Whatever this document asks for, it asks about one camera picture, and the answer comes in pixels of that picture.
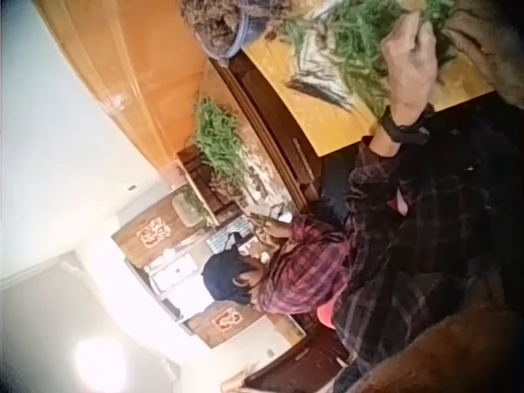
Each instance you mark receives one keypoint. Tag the person's left hand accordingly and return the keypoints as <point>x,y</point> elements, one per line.
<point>409,69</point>

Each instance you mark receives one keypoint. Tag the person's right hand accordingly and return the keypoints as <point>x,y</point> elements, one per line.
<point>483,53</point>

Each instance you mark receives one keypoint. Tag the person's left fingers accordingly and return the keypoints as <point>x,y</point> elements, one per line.
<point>411,28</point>

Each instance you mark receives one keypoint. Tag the heap of green herbs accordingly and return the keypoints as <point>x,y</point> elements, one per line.
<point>348,45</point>

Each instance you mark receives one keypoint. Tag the black wrist band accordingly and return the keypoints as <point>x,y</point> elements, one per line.
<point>403,127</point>

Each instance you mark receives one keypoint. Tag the printed newspaper sheet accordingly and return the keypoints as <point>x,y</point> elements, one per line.
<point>315,69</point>

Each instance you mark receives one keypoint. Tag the dark wooden table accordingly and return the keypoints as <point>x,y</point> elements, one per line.
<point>278,135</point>

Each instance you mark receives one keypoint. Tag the person's legs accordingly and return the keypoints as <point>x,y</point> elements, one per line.
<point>337,184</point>

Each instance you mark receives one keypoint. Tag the blue-rimmed bowl of brown roots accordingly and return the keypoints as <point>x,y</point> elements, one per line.
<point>219,26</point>

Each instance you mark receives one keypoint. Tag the large pile of green stalks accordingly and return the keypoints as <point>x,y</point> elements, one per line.
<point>219,143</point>

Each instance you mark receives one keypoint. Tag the white plastic basin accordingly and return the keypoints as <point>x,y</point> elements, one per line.
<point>185,210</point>

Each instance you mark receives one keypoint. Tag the orange wooden cabinet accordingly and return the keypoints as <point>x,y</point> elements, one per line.
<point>123,78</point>

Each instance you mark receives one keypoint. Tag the red plastic stool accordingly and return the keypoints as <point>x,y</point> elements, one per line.
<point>326,316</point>

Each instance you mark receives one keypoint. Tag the wooden door with red paper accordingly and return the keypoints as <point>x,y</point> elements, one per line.
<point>225,321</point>
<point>153,237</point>

